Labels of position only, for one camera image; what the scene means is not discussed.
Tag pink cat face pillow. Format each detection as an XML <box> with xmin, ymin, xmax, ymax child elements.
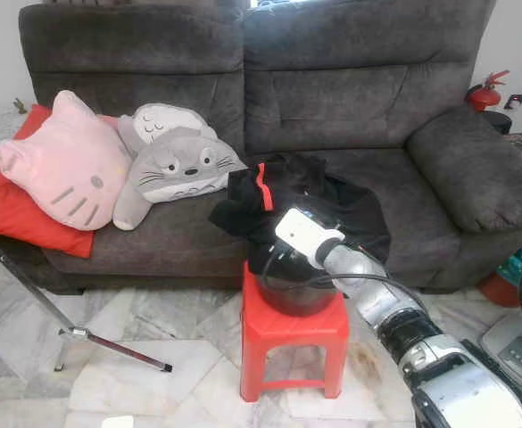
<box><xmin>0</xmin><ymin>89</ymin><xmax>135</xmax><ymax>233</ymax></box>

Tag dark grey fabric sofa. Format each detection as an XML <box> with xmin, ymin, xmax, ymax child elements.
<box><xmin>18</xmin><ymin>0</ymin><xmax>522</xmax><ymax>295</ymax></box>

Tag white floor fan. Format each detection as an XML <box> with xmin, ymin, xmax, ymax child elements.
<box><xmin>479</xmin><ymin>254</ymin><xmax>522</xmax><ymax>398</ymax></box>

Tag silver metal clothes rack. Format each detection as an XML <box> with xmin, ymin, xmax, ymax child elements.
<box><xmin>0</xmin><ymin>227</ymin><xmax>174</xmax><ymax>374</ymax></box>

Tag red plastic stool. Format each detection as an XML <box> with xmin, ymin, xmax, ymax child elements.
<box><xmin>240</xmin><ymin>263</ymin><xmax>352</xmax><ymax>402</ymax></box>

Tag dark shirt with red collar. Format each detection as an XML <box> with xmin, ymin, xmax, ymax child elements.
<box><xmin>209</xmin><ymin>153</ymin><xmax>394</xmax><ymax>277</ymax></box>

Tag red fire extinguisher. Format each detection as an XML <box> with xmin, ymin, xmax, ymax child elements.
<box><xmin>466</xmin><ymin>70</ymin><xmax>511</xmax><ymax>113</ymax></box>

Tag grey sleeping Totoro pillow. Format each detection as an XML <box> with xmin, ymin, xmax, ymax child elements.
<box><xmin>116</xmin><ymin>103</ymin><xmax>219</xmax><ymax>158</ymax></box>

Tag red cushion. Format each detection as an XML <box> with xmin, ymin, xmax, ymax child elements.
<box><xmin>0</xmin><ymin>104</ymin><xmax>97</xmax><ymax>259</ymax></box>

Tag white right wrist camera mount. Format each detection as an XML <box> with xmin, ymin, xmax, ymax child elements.
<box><xmin>274</xmin><ymin>207</ymin><xmax>346</xmax><ymax>270</ymax></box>

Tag grey open eyed Totoro pillow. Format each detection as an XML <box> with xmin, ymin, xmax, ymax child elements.
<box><xmin>112</xmin><ymin>127</ymin><xmax>248</xmax><ymax>231</ymax></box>

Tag black round pot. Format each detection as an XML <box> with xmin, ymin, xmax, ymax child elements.
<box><xmin>259</xmin><ymin>250</ymin><xmax>342</xmax><ymax>318</ymax></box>

